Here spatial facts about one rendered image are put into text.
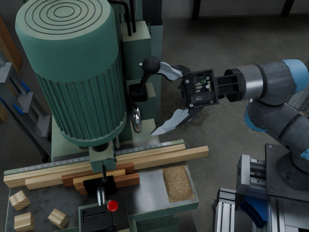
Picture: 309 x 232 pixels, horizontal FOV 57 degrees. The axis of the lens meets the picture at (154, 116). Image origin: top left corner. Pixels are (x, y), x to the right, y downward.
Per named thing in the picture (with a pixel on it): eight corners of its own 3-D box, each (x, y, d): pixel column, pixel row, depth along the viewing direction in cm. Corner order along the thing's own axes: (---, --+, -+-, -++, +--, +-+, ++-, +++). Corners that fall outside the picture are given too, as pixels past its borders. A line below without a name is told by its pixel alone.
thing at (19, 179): (9, 188, 94) (2, 181, 90) (9, 182, 95) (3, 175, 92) (184, 155, 102) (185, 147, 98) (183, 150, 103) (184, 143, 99)
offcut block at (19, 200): (13, 203, 91) (8, 197, 88) (26, 195, 93) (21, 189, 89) (17, 211, 89) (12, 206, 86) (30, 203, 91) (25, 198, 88)
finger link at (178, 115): (152, 135, 56) (185, 101, 57) (149, 134, 61) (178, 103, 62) (163, 146, 56) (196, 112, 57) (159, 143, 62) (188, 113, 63)
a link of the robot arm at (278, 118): (271, 148, 70) (287, 120, 61) (235, 120, 75) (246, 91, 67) (289, 131, 73) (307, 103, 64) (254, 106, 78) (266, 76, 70)
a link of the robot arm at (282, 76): (301, 101, 65) (317, 73, 58) (255, 109, 63) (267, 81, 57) (284, 78, 70) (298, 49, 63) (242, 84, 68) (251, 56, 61)
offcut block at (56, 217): (51, 222, 87) (47, 217, 84) (58, 213, 89) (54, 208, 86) (62, 229, 86) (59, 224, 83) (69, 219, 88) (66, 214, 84)
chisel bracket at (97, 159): (94, 176, 88) (89, 162, 81) (91, 139, 96) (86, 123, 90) (118, 171, 89) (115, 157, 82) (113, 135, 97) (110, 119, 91)
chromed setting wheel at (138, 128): (134, 141, 99) (133, 119, 89) (129, 114, 106) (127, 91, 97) (143, 139, 99) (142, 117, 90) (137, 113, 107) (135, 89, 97)
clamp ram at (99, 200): (89, 215, 88) (84, 204, 81) (88, 193, 93) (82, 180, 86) (118, 209, 89) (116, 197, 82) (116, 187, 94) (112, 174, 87)
